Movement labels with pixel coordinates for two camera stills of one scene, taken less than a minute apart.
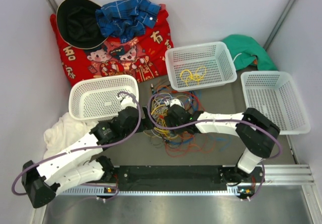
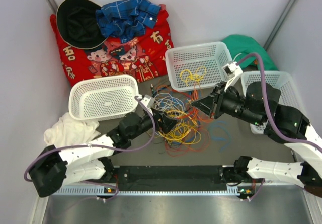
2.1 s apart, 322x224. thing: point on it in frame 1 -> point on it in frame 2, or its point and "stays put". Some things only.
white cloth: [67, 131] stays put
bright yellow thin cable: [186, 75] stays put
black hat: [77, 23] stays put
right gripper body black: [170, 123] -> [217, 108]
